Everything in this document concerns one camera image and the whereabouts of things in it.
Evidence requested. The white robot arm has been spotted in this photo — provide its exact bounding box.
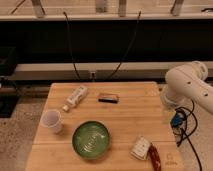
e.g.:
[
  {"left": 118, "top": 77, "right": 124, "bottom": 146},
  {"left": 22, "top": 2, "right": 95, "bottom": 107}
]
[{"left": 161, "top": 61, "right": 213, "bottom": 115}]

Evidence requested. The brown and black eraser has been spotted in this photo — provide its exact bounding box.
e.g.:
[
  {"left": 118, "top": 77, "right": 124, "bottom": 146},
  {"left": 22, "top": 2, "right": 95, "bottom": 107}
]
[{"left": 98, "top": 93, "right": 119, "bottom": 103}]

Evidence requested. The white plastic bottle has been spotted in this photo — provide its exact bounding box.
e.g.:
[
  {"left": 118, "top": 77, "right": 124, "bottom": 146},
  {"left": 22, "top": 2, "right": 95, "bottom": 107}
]
[{"left": 62, "top": 86, "right": 88, "bottom": 112}]

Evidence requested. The green ceramic bowl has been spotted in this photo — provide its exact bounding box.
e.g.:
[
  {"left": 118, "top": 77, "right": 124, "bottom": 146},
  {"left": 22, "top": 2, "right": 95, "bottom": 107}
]
[{"left": 72, "top": 121, "right": 110, "bottom": 160}]

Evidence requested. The translucent plastic cup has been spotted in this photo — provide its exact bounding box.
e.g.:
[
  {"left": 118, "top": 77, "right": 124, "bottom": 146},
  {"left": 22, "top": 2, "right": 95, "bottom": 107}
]
[{"left": 40, "top": 109, "right": 62, "bottom": 134}]

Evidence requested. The white small box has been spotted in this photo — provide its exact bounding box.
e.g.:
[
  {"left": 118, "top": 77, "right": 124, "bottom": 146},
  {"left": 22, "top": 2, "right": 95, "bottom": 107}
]
[{"left": 131, "top": 136, "right": 151, "bottom": 160}]

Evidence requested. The blue device on floor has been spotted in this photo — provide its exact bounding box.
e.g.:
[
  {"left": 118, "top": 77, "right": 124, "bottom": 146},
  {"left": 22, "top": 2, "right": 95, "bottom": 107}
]
[{"left": 170, "top": 113, "right": 185, "bottom": 128}]

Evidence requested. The wall power outlet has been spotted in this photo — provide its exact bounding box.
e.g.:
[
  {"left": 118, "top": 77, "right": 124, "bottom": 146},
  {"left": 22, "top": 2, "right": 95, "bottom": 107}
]
[{"left": 89, "top": 71, "right": 96, "bottom": 81}]

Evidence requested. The right black cable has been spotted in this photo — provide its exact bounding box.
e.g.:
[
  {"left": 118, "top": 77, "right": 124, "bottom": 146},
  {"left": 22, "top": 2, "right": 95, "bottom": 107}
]
[{"left": 105, "top": 10, "right": 143, "bottom": 81}]

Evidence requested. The left black cable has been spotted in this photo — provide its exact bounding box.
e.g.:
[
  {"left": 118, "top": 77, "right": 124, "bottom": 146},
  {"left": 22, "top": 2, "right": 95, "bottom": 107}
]
[{"left": 62, "top": 11, "right": 82, "bottom": 81}]

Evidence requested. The black floor cable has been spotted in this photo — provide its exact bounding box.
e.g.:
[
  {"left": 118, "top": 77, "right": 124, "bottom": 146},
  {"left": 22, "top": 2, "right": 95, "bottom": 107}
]
[{"left": 173, "top": 99, "right": 204, "bottom": 171}]

